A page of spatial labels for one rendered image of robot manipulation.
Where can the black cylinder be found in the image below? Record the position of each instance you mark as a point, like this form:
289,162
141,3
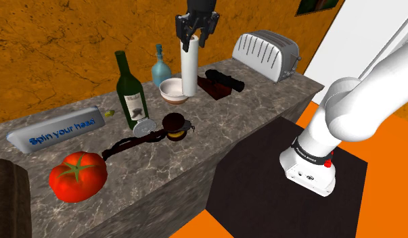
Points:
225,80

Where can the white bowl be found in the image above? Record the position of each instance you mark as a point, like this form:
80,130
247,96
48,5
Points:
170,90

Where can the grey box with blue lettering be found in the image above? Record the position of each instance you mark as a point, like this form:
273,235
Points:
55,130

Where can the blue glass bottle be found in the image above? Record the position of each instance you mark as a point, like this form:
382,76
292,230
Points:
160,71

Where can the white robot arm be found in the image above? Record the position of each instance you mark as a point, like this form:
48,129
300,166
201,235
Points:
355,105

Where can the brown furniture piece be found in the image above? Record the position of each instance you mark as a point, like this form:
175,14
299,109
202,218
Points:
9,201

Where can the white door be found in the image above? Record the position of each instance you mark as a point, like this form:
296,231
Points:
352,43

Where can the silver round disc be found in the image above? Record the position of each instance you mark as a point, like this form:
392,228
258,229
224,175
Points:
144,128

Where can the red tomato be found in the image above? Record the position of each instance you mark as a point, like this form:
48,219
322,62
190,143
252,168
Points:
76,179

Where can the green wine bottle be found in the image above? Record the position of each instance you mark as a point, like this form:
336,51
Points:
131,95

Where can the silver toaster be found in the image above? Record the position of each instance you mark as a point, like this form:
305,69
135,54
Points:
266,54

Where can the green wall picture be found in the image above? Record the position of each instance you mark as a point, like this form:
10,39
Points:
317,5

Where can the white paper towel roll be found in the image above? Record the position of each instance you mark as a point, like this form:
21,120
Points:
189,69

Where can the dark brown round-headed tool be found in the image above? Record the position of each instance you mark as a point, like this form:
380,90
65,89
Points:
173,122

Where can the small yellow-green object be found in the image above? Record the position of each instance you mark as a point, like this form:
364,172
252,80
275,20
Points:
109,113

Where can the dark red block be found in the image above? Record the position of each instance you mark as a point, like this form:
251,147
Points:
214,89

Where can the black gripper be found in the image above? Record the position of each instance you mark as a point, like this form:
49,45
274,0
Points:
201,6

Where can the dark robot stand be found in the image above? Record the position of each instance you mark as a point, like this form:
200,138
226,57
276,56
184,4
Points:
256,184

